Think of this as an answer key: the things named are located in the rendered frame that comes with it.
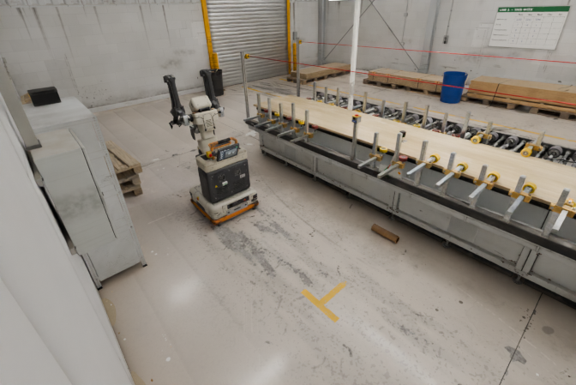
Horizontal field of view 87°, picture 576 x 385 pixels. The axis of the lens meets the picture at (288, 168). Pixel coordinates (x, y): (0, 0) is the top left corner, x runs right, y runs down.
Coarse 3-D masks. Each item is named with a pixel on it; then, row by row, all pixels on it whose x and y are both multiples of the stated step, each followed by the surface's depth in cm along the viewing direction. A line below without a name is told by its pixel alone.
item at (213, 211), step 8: (200, 184) 384; (192, 192) 373; (200, 192) 368; (240, 192) 365; (248, 192) 365; (192, 200) 383; (200, 200) 358; (208, 200) 352; (224, 200) 351; (232, 200) 352; (256, 200) 376; (200, 208) 368; (208, 208) 343; (216, 208) 340; (232, 208) 354; (240, 208) 362; (248, 208) 369; (208, 216) 352; (216, 216) 342; (224, 216) 350; (232, 216) 357; (216, 224) 345
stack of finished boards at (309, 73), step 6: (324, 66) 1102; (330, 66) 1098; (336, 66) 1095; (342, 66) 1097; (348, 66) 1118; (294, 72) 1019; (300, 72) 1013; (306, 72) 1010; (312, 72) 1007; (318, 72) 1019; (324, 72) 1040; (330, 72) 1060; (336, 72) 1083; (306, 78) 988
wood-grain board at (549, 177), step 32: (288, 96) 516; (320, 128) 384; (352, 128) 373; (384, 128) 370; (416, 128) 367; (448, 160) 289; (480, 160) 287; (512, 160) 285; (544, 160) 283; (544, 192) 237
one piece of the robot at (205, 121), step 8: (192, 112) 338; (200, 112) 334; (208, 112) 339; (216, 112) 345; (192, 120) 337; (200, 120) 334; (208, 120) 341; (216, 120) 347; (200, 128) 345; (208, 128) 343; (208, 136) 352; (216, 136) 361; (200, 144) 354; (200, 152) 361
